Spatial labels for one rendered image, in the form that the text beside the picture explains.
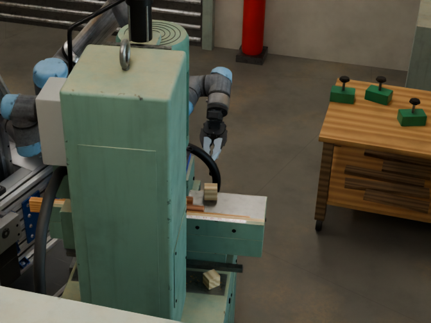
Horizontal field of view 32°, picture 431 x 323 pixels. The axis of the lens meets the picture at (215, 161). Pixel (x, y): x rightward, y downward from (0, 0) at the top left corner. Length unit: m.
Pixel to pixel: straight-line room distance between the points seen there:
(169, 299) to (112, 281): 0.14
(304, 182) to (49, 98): 2.49
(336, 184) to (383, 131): 0.39
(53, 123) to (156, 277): 0.42
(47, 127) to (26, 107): 0.64
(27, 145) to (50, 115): 0.72
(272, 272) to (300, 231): 0.32
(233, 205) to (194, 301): 0.33
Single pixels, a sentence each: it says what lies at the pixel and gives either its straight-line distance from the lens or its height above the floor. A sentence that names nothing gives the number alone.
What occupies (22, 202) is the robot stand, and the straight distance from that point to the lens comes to 2.64.
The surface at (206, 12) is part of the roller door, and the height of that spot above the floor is 0.27.
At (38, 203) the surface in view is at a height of 0.93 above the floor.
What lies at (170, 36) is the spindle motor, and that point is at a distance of 1.84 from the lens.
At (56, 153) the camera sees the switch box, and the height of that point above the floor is 1.35.
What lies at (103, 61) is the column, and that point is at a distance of 1.61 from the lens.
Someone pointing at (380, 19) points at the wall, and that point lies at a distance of 5.00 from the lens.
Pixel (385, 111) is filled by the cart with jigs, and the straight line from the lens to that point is 3.53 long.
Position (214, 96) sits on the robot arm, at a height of 0.98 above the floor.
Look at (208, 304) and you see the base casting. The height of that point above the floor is 0.80.
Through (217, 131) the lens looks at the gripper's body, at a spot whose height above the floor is 0.92.
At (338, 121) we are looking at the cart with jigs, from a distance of 3.40.
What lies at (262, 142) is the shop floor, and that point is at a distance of 4.20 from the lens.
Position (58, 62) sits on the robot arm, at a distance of 2.69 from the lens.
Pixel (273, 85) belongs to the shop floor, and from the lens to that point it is 4.78.
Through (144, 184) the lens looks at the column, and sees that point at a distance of 1.58.
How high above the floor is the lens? 2.23
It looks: 34 degrees down
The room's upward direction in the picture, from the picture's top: 2 degrees clockwise
